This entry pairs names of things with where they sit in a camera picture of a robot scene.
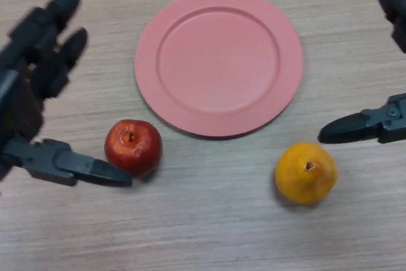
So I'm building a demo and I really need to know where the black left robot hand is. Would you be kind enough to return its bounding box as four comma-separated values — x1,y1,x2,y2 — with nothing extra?
0,0,133,189

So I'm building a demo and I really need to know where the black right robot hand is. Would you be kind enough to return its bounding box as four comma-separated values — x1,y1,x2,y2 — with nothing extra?
318,0,406,145

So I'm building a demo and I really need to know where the red apple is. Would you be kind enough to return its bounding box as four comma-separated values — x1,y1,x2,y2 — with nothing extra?
103,119,164,178

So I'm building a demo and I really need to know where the pink round plate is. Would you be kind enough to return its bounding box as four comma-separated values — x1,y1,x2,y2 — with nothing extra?
134,0,305,140

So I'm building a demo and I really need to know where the yellow-orange pear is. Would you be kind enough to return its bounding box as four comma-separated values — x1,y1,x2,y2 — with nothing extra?
275,142,338,206

